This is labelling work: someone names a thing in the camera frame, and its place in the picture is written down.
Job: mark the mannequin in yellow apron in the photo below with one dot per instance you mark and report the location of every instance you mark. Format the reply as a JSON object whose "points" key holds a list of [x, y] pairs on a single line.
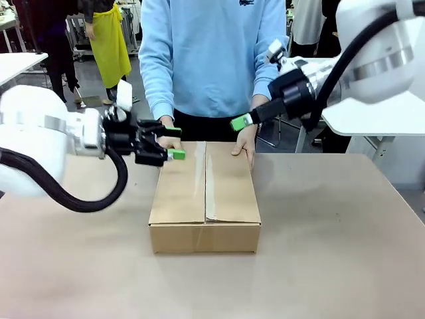
{"points": [[109, 50]]}

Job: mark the person in light blue hoodie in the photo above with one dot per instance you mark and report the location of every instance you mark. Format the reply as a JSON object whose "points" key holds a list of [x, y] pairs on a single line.
{"points": [[212, 50]]}

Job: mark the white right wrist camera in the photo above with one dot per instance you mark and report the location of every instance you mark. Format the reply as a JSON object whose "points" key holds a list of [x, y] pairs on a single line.
{"points": [[275, 50]]}

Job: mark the brown cardboard box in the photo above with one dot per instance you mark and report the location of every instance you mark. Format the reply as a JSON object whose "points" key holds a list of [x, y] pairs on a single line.
{"points": [[186, 199]]}

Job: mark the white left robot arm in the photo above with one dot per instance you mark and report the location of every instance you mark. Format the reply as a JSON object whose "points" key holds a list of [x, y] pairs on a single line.
{"points": [[33, 149]]}

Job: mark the person's right hand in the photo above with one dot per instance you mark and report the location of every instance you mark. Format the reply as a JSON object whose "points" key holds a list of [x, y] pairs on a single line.
{"points": [[171, 143]]}

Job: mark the dark clothed figure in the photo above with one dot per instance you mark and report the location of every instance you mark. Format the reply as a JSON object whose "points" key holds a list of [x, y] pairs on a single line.
{"points": [[56, 40]]}

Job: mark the large white table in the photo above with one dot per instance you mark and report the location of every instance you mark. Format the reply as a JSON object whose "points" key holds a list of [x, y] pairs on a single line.
{"points": [[16, 64]]}

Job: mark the dark square stand base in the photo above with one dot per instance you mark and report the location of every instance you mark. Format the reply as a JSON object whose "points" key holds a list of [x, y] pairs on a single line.
{"points": [[91, 100]]}

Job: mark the person's left forearm blue sleeve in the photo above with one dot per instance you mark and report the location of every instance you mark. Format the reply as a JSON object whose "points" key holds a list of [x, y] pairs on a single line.
{"points": [[262, 86]]}

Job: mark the person's left hand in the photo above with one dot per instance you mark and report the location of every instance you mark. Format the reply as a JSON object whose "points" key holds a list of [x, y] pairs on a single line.
{"points": [[245, 143]]}

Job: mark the person's right forearm blue sleeve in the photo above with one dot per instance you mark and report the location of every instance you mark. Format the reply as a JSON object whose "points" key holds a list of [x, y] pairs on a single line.
{"points": [[159, 96]]}

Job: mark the small white workbench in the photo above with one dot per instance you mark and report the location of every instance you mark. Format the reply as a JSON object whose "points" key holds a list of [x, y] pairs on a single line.
{"points": [[10, 25]]}

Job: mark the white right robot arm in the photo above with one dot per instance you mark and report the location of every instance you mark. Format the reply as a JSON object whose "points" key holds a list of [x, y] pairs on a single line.
{"points": [[375, 50]]}

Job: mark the white side table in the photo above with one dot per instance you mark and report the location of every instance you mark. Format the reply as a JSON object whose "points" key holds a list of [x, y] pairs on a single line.
{"points": [[372, 116]]}

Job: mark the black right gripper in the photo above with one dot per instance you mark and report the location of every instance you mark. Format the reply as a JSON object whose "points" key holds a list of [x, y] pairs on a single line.
{"points": [[295, 96]]}

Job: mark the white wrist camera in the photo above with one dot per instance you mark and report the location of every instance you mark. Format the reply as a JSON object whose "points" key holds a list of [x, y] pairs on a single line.
{"points": [[124, 94], [275, 50]]}

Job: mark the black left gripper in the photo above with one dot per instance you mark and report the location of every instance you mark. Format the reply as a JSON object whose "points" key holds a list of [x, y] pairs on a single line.
{"points": [[121, 138]]}

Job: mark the white hanging garment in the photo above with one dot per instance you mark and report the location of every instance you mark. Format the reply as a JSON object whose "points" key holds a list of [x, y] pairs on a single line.
{"points": [[308, 20]]}

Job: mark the metal chair frame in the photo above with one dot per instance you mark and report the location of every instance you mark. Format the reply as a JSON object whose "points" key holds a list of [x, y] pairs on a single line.
{"points": [[270, 133]]}

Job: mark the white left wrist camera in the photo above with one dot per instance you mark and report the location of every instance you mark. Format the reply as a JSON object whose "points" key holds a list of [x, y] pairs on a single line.
{"points": [[124, 94]]}

